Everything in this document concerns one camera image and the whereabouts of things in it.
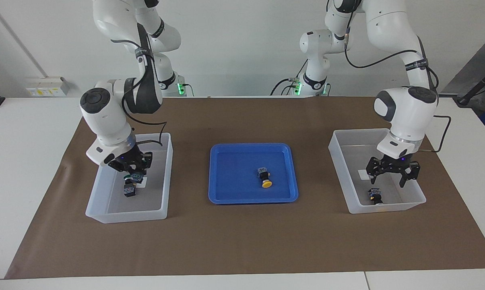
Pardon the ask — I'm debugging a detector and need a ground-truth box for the translucent white plastic box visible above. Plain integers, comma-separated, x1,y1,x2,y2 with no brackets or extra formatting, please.
328,128,427,214
85,133,173,224

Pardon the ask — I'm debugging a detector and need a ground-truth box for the black tripod leg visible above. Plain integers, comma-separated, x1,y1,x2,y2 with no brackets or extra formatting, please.
458,64,485,106

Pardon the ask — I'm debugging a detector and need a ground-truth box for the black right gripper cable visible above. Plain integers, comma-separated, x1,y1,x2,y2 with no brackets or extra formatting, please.
122,38,167,147

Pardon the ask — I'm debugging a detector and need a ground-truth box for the yellow push button switch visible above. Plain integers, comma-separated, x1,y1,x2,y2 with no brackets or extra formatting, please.
258,167,273,189
368,187,384,205

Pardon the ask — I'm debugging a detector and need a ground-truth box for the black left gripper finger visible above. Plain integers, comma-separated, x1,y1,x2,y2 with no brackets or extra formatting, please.
400,161,421,188
366,157,382,178

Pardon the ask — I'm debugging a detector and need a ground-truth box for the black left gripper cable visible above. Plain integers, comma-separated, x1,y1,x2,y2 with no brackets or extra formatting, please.
344,24,452,153

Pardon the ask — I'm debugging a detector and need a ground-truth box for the blue plastic tray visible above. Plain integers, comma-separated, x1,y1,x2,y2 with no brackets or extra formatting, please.
208,143,299,205

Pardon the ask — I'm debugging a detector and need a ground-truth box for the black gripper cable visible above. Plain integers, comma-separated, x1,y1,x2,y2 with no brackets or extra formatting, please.
344,24,452,153
122,38,167,147

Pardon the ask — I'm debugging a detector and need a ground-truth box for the grey wall socket strip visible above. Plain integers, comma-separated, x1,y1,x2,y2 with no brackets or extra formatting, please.
26,77,70,97

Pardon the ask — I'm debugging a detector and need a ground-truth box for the brown paper table mat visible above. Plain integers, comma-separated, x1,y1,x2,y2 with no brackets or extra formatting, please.
5,96,485,280

